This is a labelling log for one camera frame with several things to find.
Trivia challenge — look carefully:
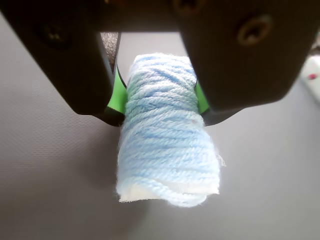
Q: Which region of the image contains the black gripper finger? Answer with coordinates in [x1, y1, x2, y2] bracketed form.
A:
[173, 0, 320, 127]
[0, 0, 128, 128]

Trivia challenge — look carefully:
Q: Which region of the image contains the light blue yarn-wrapped block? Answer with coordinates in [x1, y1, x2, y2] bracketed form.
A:
[116, 51, 228, 208]

